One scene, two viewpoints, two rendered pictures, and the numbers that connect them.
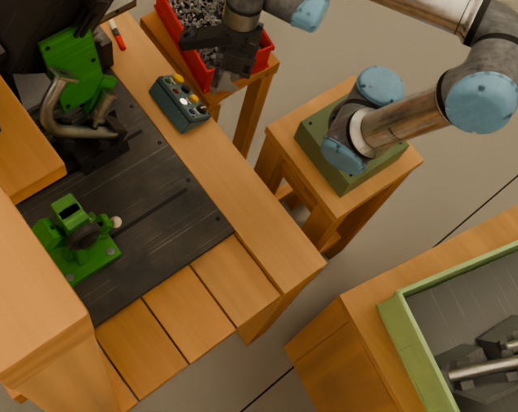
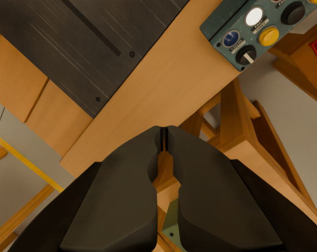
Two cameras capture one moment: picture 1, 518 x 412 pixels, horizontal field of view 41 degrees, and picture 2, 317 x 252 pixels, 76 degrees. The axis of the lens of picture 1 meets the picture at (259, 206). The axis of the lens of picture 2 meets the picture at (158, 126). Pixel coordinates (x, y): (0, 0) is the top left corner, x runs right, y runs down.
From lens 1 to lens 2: 1.53 m
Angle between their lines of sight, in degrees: 42
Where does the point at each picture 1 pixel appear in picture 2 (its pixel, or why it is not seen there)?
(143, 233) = (48, 8)
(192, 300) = (24, 82)
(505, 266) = not seen: outside the picture
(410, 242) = not seen: hidden behind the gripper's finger
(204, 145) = (188, 68)
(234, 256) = (76, 117)
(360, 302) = not seen: hidden behind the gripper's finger
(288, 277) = (71, 166)
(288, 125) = (249, 162)
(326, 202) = (162, 191)
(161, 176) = (126, 11)
